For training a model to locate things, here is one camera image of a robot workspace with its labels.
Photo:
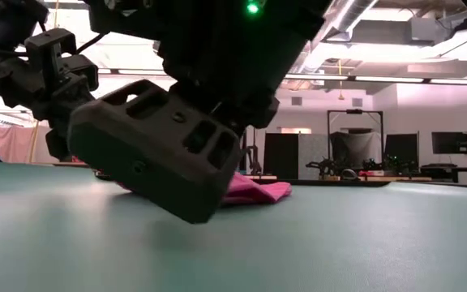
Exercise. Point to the pink towel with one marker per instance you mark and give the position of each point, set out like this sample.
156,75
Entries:
258,190

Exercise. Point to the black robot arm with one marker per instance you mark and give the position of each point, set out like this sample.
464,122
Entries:
397,164
324,166

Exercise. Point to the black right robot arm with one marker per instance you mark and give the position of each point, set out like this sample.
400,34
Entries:
217,20

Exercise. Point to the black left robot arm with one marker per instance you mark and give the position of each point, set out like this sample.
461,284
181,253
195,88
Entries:
2,73

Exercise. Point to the pink hanging cloth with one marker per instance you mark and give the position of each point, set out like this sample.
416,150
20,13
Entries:
10,142

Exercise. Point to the ceiling light strip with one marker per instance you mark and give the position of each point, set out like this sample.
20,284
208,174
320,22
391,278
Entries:
460,81
136,71
318,77
387,79

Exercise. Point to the black partition panel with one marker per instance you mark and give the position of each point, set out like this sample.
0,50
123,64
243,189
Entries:
280,156

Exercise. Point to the grey partition panel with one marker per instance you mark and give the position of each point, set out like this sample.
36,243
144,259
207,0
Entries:
312,150

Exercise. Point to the green table mat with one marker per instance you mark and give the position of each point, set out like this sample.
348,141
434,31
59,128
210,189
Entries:
339,243

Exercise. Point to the grey draped cloth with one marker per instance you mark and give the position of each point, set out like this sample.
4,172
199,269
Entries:
355,148

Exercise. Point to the long wooden table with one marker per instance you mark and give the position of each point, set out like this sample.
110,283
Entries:
379,178

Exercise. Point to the black monitor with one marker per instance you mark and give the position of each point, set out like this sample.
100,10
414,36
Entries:
450,142
401,148

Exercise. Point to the black desk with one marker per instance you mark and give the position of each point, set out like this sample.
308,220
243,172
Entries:
440,167

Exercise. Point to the grey ventilation unit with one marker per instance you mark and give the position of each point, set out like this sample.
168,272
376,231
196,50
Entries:
420,30

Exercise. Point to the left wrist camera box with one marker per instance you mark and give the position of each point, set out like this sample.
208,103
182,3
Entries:
79,73

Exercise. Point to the wall vent grille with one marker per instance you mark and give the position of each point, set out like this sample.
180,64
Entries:
296,101
357,102

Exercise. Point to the black frame stand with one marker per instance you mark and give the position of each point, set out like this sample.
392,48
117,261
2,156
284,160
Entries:
355,111

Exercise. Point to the silver air duct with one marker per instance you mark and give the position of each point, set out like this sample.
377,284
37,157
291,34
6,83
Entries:
351,16

